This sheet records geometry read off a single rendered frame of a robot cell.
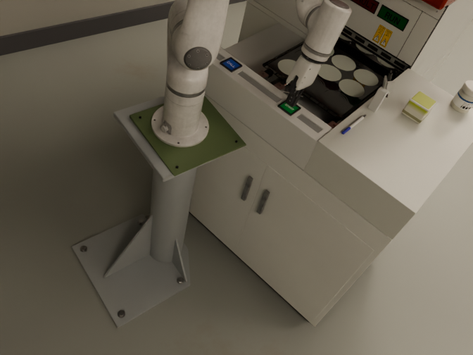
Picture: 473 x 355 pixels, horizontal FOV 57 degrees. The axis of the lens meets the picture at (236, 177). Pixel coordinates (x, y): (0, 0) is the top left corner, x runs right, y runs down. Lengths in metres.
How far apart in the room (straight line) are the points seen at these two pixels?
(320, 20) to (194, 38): 0.36
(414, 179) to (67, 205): 1.59
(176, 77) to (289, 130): 0.40
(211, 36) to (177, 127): 0.37
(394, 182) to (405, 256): 1.20
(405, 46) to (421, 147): 0.47
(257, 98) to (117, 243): 1.05
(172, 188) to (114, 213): 0.69
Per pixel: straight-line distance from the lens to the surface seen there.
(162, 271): 2.08
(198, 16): 1.13
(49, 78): 2.96
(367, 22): 1.89
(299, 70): 1.33
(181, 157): 1.40
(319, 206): 1.52
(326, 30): 1.29
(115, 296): 2.03
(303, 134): 1.39
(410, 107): 1.60
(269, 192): 1.63
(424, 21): 1.79
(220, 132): 1.49
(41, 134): 2.62
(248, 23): 2.25
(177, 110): 1.36
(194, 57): 1.15
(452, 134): 1.66
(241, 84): 1.48
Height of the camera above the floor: 1.87
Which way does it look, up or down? 50 degrees down
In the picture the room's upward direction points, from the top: 17 degrees clockwise
